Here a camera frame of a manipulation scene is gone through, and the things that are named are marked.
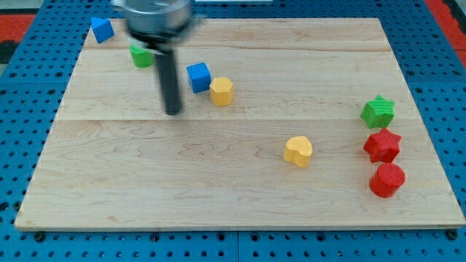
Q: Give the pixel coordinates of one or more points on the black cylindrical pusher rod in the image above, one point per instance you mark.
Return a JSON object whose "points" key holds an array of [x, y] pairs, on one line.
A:
{"points": [[168, 79]]}

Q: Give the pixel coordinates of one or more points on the green cylinder block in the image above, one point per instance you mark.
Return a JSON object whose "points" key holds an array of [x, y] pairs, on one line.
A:
{"points": [[142, 58]]}

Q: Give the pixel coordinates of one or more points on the blue cube block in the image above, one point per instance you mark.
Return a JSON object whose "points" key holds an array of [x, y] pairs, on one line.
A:
{"points": [[199, 77]]}

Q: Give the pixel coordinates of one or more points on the yellow hexagon block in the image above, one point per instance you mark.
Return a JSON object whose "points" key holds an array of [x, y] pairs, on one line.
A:
{"points": [[221, 91]]}

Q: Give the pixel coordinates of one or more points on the blue triangular block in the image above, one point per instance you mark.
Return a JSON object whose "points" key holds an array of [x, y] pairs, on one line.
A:
{"points": [[102, 29]]}

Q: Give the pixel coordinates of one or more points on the wooden board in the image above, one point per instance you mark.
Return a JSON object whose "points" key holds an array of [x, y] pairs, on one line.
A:
{"points": [[114, 161]]}

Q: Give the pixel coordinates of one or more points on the yellow heart block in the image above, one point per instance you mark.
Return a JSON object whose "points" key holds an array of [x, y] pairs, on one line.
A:
{"points": [[298, 150]]}

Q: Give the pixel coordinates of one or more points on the green star block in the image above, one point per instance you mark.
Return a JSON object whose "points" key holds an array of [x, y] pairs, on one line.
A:
{"points": [[378, 112]]}

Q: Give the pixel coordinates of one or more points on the red star block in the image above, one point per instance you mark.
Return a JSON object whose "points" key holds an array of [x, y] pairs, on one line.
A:
{"points": [[383, 146]]}

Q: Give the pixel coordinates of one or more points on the red cylinder block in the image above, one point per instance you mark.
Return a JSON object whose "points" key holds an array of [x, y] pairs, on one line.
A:
{"points": [[387, 179]]}

